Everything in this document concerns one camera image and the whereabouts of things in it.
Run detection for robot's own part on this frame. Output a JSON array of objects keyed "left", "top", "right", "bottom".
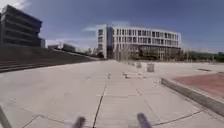
[
  {"left": 137, "top": 112, "right": 153, "bottom": 128},
  {"left": 72, "top": 116, "right": 87, "bottom": 128}
]

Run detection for dark layered building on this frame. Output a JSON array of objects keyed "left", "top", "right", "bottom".
[{"left": 0, "top": 4, "right": 46, "bottom": 48}]

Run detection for wide dark steps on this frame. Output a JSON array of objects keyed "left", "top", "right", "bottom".
[{"left": 0, "top": 44, "right": 101, "bottom": 74}]

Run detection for grey stone kerb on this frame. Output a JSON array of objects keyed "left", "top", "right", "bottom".
[{"left": 160, "top": 77, "right": 224, "bottom": 118}]

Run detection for red paved area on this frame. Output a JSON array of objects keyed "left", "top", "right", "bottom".
[{"left": 173, "top": 71, "right": 224, "bottom": 100}]

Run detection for white curved building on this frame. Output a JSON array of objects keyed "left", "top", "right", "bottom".
[{"left": 95, "top": 23, "right": 183, "bottom": 61}]

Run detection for pale paved plaza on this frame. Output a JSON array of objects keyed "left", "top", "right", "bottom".
[{"left": 0, "top": 59, "right": 224, "bottom": 128}]

